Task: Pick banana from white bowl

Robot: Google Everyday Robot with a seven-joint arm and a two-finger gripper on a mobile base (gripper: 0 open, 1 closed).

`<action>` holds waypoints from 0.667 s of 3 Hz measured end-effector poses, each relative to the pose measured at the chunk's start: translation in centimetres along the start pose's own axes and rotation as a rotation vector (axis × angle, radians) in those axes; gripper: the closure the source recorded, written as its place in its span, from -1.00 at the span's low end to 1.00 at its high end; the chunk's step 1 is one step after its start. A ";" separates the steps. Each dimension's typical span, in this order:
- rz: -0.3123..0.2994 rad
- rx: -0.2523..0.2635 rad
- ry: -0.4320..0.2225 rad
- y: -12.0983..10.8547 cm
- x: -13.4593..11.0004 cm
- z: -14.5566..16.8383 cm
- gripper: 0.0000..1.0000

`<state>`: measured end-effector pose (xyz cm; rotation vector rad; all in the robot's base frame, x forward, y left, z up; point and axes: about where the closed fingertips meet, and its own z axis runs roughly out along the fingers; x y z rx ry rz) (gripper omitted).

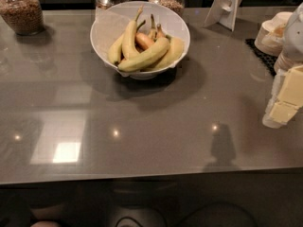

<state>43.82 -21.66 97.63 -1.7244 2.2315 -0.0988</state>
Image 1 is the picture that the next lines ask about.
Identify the stack of white paper cups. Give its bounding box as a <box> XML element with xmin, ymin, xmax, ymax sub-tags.
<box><xmin>255</xmin><ymin>11</ymin><xmax>292</xmax><ymax>57</ymax></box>

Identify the upright yellow banana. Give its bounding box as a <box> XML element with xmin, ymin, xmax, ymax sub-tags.
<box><xmin>122</xmin><ymin>8</ymin><xmax>143</xmax><ymax>59</ymax></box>

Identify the orange-brown banana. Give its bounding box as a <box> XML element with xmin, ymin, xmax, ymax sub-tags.
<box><xmin>135</xmin><ymin>32</ymin><xmax>154</xmax><ymax>50</ymax></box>

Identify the black rubber mat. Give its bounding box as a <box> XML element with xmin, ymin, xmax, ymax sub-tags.
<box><xmin>245</xmin><ymin>39</ymin><xmax>277</xmax><ymax>77</ymax></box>

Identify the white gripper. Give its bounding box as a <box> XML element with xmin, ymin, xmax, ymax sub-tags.
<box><xmin>262</xmin><ymin>3</ymin><xmax>303</xmax><ymax>129</ymax></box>

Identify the yellow banana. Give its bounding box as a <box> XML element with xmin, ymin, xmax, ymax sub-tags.
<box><xmin>145</xmin><ymin>37</ymin><xmax>185</xmax><ymax>71</ymax></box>
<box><xmin>117</xmin><ymin>37</ymin><xmax>170</xmax><ymax>73</ymax></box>
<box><xmin>122</xmin><ymin>8</ymin><xmax>143</xmax><ymax>59</ymax></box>
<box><xmin>108</xmin><ymin>35</ymin><xmax>124</xmax><ymax>65</ymax></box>

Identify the white bowl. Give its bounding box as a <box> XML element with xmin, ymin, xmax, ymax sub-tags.
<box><xmin>90</xmin><ymin>1</ymin><xmax>190</xmax><ymax>80</ymax></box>

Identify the back small banana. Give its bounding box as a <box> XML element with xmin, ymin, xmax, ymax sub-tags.
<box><xmin>148</xmin><ymin>15</ymin><xmax>157</xmax><ymax>40</ymax></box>

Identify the white folded card stand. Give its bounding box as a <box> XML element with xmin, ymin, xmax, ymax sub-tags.
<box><xmin>204</xmin><ymin>0</ymin><xmax>242</xmax><ymax>31</ymax></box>

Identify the left glass jar with grains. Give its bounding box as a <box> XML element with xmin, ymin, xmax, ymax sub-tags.
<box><xmin>0</xmin><ymin>0</ymin><xmax>44</xmax><ymax>35</ymax></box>

